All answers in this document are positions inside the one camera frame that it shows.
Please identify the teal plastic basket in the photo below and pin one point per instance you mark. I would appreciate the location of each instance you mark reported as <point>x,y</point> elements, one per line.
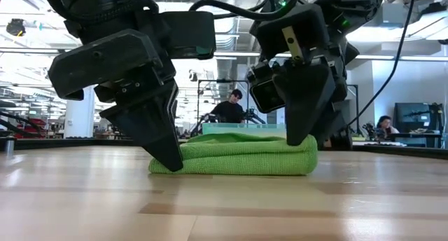
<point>245,129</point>

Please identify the white building column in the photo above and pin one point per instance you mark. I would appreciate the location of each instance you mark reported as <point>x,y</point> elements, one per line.
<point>78,118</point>

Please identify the black background robot arm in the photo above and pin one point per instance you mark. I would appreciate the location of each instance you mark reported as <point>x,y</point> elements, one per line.
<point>203,122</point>
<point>253,115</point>

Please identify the green microfiber towel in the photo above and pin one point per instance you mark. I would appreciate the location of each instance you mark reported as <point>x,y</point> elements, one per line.
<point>238,157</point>

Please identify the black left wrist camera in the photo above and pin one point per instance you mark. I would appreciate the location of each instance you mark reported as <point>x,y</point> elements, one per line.
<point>189,34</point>

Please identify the silver ventilation duct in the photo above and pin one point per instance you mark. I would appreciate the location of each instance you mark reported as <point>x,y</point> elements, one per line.
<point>227,69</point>

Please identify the silver metal post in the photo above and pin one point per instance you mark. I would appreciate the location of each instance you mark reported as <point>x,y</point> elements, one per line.
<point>10,146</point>

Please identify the black ceiling camera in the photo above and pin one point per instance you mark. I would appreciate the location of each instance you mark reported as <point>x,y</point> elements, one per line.
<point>15,26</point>

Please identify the person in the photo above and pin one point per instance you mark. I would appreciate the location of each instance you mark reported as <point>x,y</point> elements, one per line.
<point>227,113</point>
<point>385,129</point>

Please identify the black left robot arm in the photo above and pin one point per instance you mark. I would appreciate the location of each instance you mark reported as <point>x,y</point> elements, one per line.
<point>98,3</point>

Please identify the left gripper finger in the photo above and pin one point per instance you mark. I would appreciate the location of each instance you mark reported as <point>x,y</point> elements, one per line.
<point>150,129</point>

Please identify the dark wall monitor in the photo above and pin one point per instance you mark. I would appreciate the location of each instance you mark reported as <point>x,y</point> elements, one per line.
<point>413,118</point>

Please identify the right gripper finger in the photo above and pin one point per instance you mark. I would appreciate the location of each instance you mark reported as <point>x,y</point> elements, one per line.
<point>337,129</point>
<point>308,94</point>

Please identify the black metal frame rig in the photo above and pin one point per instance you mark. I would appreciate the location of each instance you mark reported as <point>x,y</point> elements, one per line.
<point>357,108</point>
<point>224,80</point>

